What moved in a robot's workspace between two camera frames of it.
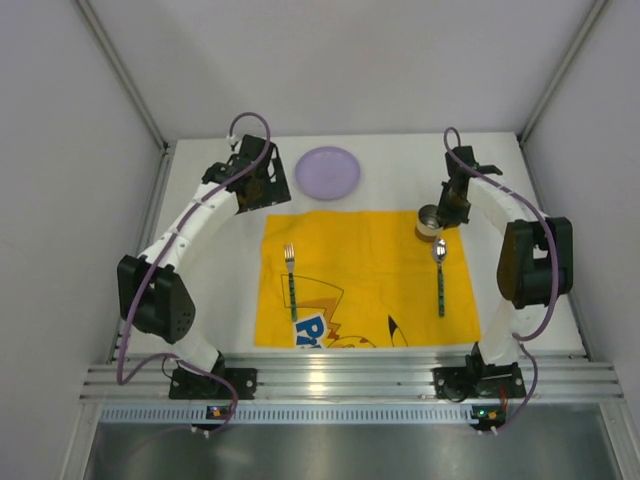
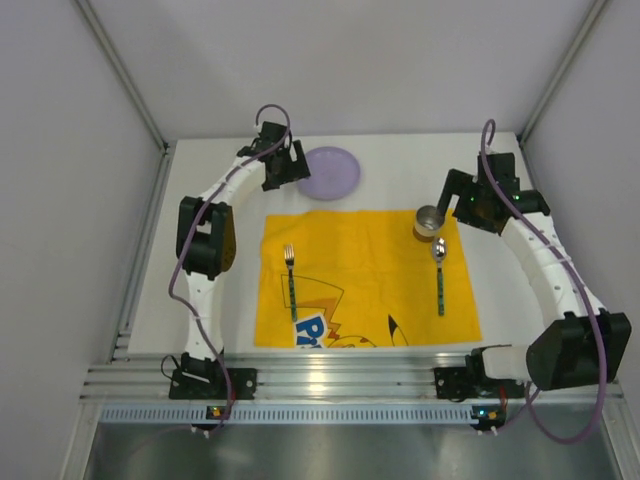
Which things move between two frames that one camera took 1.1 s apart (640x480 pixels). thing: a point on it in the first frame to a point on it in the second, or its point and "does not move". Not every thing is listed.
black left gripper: [273, 185] to [286, 170]
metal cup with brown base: [428, 227] does not move
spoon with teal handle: [440, 252] does not move
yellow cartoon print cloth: [362, 279] does not move
